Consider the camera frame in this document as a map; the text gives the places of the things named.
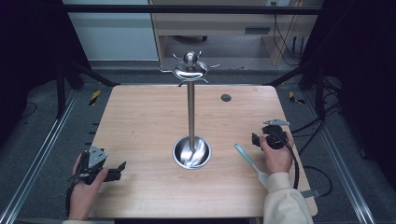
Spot black horizontal frame bar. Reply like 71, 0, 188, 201
61, 4, 323, 16

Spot black curtain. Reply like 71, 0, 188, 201
0, 0, 92, 148
299, 0, 396, 183

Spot right hand-held gripper black cable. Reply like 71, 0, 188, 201
270, 132, 301, 190

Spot person's right hand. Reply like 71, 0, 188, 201
259, 131, 295, 175

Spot bundle of black floor cables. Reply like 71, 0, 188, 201
290, 76, 343, 157

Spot left hand-held gripper black cable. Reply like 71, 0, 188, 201
64, 177, 79, 219

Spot black hanging desk cables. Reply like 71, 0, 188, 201
272, 13, 304, 67

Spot white cabinet panel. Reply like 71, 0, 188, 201
62, 0, 160, 62

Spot black floor cable loop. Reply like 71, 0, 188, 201
303, 165, 333, 198

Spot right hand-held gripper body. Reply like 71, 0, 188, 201
261, 118, 291, 150

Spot yellow black floor tape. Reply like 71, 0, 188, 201
89, 90, 102, 106
288, 91, 306, 105

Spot person's left hand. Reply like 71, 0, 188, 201
67, 153, 110, 221

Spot stainless steel utensil rack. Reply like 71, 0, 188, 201
160, 50, 220, 171

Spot aluminium floor rail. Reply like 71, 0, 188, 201
302, 91, 378, 224
0, 89, 79, 224

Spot black metal frame stand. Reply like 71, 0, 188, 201
263, 58, 327, 117
55, 59, 121, 119

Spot hand-held gripper black cable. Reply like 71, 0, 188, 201
270, 132, 301, 190
64, 177, 79, 219

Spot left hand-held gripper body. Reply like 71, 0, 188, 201
72, 146, 110, 185

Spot teal handled white spatula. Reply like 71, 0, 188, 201
233, 142, 271, 189

